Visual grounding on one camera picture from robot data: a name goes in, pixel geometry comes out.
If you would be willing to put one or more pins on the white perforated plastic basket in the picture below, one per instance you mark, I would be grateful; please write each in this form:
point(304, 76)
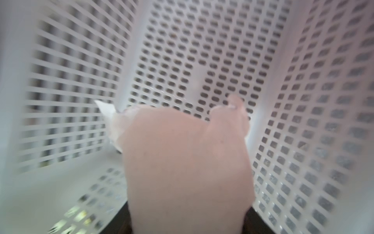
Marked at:
point(305, 70)

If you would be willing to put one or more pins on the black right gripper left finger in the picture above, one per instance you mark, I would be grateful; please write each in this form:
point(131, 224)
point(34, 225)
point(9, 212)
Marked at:
point(121, 223)

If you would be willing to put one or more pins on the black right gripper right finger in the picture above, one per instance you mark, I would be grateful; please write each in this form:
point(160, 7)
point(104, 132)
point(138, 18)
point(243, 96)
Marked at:
point(254, 224)

